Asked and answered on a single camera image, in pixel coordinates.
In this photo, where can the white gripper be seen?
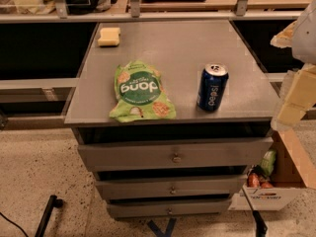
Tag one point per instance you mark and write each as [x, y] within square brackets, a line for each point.
[306, 37]

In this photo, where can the green rice chip bag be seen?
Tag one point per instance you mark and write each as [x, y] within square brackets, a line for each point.
[140, 94]

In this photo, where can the green snack bag in box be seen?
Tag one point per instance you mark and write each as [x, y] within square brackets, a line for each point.
[267, 163]

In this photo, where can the yellow sponge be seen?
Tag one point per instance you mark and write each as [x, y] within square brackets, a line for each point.
[109, 37]

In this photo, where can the blue pepsi can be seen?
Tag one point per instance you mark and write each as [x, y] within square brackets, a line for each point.
[212, 85]

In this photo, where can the top grey drawer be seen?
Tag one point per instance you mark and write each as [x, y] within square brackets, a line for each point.
[146, 155]

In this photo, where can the grey drawer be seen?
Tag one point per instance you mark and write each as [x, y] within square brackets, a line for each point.
[168, 208]
[170, 187]
[146, 155]

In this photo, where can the cardboard box with snacks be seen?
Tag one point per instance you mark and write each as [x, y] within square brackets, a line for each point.
[293, 173]

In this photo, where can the orange snack in box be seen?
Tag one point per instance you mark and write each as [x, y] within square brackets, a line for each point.
[258, 181]

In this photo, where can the bottom grey drawer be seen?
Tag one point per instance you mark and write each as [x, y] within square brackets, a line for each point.
[168, 208]

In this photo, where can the grey drawer cabinet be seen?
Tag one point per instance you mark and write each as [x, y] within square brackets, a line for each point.
[180, 51]

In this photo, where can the middle grey drawer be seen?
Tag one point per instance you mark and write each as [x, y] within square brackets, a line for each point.
[170, 187]

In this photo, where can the black bar on floor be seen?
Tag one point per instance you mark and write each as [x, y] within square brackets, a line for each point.
[53, 202]

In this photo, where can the black tool handle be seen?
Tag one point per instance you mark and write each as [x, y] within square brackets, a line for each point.
[261, 227]

